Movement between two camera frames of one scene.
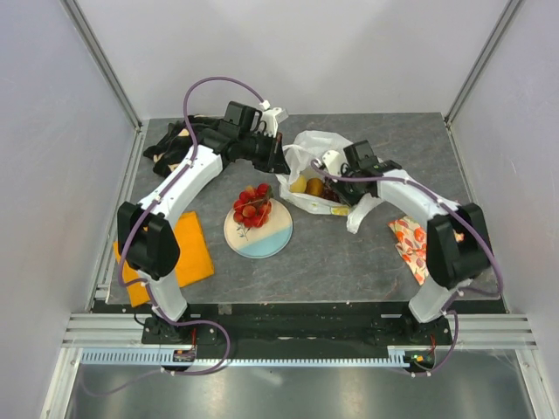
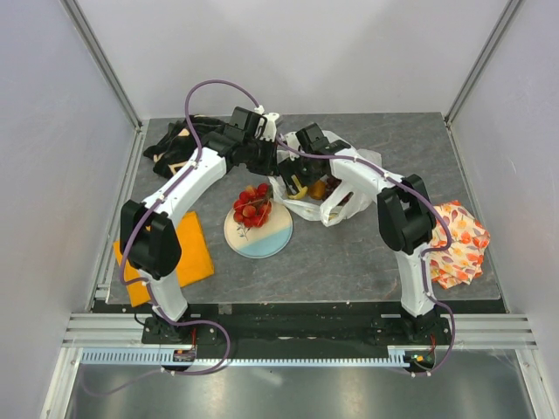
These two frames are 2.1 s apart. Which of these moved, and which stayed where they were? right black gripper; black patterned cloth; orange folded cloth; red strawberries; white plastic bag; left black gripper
Moved: right black gripper; white plastic bag
Stayed: red strawberries; left black gripper; black patterned cloth; orange folded cloth
